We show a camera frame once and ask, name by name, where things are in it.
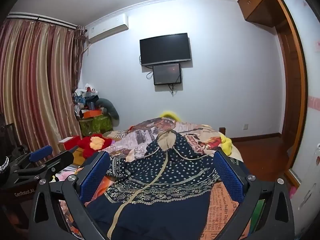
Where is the white and red box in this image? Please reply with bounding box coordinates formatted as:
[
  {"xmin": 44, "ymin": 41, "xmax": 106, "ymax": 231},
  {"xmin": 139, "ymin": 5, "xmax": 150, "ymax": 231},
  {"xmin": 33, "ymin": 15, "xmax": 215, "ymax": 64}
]
[{"xmin": 58, "ymin": 135, "xmax": 82, "ymax": 153}]

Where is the black chair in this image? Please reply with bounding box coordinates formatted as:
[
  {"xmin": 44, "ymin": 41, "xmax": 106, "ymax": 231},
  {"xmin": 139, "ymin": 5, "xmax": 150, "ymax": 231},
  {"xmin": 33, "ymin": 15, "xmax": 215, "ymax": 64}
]
[{"xmin": 0, "ymin": 114, "xmax": 28, "ymax": 160}]

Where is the grey pillow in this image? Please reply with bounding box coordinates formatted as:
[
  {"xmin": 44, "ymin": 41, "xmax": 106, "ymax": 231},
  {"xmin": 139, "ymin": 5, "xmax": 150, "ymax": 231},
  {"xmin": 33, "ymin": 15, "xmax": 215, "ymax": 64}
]
[{"xmin": 95, "ymin": 98, "xmax": 120, "ymax": 120}]

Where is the navy patterned hooded garment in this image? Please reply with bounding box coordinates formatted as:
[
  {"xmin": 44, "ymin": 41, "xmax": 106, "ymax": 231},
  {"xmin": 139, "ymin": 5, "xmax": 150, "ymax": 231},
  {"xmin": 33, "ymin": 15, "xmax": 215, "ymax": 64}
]
[{"xmin": 85, "ymin": 130, "xmax": 227, "ymax": 240}]

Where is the red plush toy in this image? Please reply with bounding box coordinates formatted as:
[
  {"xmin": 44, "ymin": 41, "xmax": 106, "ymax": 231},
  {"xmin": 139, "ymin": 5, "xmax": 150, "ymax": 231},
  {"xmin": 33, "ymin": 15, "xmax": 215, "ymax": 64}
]
[{"xmin": 76, "ymin": 134, "xmax": 113, "ymax": 159}]

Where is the white air conditioner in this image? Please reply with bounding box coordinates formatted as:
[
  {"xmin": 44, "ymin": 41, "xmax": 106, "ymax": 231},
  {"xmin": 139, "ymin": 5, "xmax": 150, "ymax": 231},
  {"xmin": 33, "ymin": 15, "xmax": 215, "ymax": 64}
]
[{"xmin": 86, "ymin": 14, "xmax": 129, "ymax": 44}]

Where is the black wall television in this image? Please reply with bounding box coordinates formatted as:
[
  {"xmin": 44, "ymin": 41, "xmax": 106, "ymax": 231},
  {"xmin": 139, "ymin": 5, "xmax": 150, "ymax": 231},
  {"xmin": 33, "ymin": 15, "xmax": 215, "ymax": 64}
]
[{"xmin": 139, "ymin": 33, "xmax": 192, "ymax": 67}]

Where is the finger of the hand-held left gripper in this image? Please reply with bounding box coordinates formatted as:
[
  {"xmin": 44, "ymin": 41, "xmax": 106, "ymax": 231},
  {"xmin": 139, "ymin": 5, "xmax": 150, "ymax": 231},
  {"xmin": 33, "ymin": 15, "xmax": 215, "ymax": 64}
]
[
  {"xmin": 11, "ymin": 145, "xmax": 53, "ymax": 170},
  {"xmin": 12, "ymin": 150, "xmax": 75, "ymax": 183}
]

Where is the printed blanket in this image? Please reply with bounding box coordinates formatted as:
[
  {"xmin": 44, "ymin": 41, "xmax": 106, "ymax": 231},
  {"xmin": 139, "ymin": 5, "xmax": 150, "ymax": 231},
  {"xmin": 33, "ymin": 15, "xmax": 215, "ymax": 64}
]
[{"xmin": 57, "ymin": 117, "xmax": 253, "ymax": 240}]

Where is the wooden door frame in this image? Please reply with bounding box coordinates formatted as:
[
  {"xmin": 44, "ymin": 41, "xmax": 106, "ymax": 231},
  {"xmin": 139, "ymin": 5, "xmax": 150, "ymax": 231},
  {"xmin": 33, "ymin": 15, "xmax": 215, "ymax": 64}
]
[{"xmin": 271, "ymin": 0, "xmax": 308, "ymax": 188}]

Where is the yellow blanket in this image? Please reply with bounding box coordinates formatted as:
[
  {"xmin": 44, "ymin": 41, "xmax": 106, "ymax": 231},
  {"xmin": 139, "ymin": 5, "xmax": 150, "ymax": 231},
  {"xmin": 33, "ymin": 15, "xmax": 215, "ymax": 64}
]
[{"xmin": 160, "ymin": 110, "xmax": 234, "ymax": 155}]

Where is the green covered box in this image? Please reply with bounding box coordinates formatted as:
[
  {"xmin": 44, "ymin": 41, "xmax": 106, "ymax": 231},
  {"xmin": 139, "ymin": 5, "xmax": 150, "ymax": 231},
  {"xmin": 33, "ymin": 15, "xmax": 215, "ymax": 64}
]
[{"xmin": 79, "ymin": 115, "xmax": 113, "ymax": 137}]

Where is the pile of household clutter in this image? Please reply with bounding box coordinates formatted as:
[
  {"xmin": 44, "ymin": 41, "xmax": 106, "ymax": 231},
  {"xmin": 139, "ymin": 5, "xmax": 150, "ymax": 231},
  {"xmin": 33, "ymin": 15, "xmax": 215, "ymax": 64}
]
[{"xmin": 73, "ymin": 84, "xmax": 100, "ymax": 118}]

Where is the white wardrobe door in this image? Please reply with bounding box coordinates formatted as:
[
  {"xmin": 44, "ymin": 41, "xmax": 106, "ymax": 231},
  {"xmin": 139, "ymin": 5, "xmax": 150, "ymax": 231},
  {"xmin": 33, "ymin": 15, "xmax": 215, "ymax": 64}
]
[{"xmin": 277, "ymin": 0, "xmax": 320, "ymax": 240}]

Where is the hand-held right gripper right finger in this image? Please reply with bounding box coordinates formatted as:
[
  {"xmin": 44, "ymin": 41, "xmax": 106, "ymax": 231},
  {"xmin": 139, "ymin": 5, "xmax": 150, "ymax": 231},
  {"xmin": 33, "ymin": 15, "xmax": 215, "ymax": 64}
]
[{"xmin": 213, "ymin": 150, "xmax": 295, "ymax": 240}]

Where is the wooden overhead cabinet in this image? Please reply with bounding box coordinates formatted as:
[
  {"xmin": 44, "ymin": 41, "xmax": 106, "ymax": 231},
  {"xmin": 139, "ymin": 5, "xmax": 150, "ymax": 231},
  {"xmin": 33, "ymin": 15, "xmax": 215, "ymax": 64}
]
[{"xmin": 237, "ymin": 0, "xmax": 283, "ymax": 28}]

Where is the small black wall monitor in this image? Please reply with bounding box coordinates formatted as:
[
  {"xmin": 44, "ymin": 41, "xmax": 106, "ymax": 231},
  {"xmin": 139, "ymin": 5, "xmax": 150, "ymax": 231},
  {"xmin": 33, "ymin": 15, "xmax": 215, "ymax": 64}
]
[{"xmin": 152, "ymin": 63, "xmax": 182, "ymax": 85}]

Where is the striped red curtain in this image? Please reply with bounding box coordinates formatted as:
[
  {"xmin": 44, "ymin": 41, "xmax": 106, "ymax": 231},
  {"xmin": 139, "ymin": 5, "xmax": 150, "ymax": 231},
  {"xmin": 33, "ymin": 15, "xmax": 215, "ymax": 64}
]
[{"xmin": 0, "ymin": 17, "xmax": 87, "ymax": 155}]

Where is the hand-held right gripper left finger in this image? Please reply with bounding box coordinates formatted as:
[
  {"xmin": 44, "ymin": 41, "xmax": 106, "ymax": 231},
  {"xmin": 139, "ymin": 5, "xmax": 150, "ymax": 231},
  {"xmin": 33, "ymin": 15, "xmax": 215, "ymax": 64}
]
[{"xmin": 30, "ymin": 151, "xmax": 112, "ymax": 240}]

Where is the curtain rail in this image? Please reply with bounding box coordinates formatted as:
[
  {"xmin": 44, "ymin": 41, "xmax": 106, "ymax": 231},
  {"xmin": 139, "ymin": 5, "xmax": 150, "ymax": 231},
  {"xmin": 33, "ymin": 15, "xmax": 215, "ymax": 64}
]
[{"xmin": 7, "ymin": 12, "xmax": 78, "ymax": 29}]

